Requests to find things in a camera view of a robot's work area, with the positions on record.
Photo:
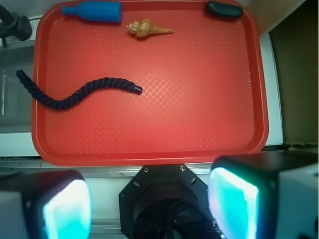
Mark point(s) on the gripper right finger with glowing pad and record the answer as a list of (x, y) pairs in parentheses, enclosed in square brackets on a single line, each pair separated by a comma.
[(268, 195)]

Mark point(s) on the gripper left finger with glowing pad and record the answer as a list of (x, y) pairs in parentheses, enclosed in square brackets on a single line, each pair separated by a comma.
[(45, 205)]

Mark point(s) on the red plastic tray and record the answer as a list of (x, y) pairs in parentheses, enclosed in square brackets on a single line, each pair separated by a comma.
[(203, 87)]

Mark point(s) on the black clamp knob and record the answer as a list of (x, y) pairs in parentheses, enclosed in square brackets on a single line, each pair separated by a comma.
[(12, 24)]

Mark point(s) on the blue plastic bottle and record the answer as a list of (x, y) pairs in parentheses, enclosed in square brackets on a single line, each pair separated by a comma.
[(96, 11)]

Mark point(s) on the tan conch seashell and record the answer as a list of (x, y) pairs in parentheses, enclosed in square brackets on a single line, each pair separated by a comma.
[(145, 27)]

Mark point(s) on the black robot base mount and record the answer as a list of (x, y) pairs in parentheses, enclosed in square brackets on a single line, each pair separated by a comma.
[(166, 202)]

